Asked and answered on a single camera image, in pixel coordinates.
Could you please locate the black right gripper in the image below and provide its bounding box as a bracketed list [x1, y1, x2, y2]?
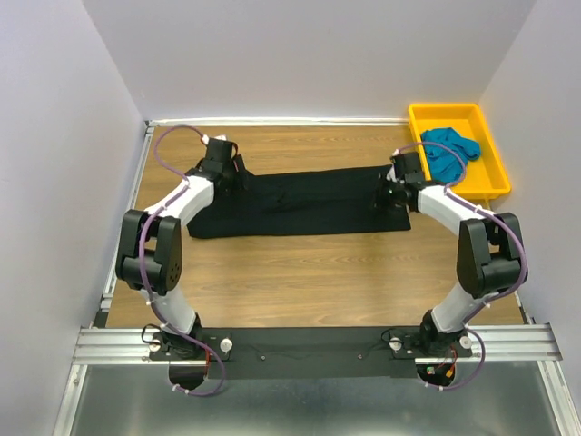
[363, 173, 403, 216]

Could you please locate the black t shirt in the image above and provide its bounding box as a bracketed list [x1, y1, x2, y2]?
[187, 165, 411, 239]

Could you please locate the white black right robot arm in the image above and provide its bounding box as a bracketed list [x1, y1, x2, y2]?
[374, 151, 527, 356]

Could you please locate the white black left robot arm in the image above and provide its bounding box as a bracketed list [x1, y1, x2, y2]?
[115, 135, 243, 359]

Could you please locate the teal t shirt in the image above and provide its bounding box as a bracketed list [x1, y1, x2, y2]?
[420, 127, 481, 184]

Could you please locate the yellow plastic bin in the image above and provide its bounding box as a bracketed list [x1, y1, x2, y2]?
[408, 103, 511, 201]

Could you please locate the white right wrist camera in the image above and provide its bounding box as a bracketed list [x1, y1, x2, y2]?
[386, 149, 400, 183]

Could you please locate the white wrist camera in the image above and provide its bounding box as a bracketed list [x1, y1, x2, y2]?
[386, 149, 400, 183]
[201, 134, 227, 145]

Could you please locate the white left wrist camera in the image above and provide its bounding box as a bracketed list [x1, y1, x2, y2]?
[201, 134, 227, 145]

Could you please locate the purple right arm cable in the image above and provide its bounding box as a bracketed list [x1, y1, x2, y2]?
[392, 141, 530, 391]

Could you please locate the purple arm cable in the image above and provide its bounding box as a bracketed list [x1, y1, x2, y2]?
[392, 141, 530, 391]
[139, 125, 228, 398]

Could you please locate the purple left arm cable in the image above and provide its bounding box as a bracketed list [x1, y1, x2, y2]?
[139, 125, 228, 398]

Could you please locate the aluminium back edge rail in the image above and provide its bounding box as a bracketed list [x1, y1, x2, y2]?
[145, 116, 409, 128]

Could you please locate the aluminium left side rail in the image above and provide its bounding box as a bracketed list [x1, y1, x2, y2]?
[93, 125, 158, 328]

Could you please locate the black mounting base plate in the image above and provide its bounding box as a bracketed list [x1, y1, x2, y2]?
[144, 326, 472, 386]

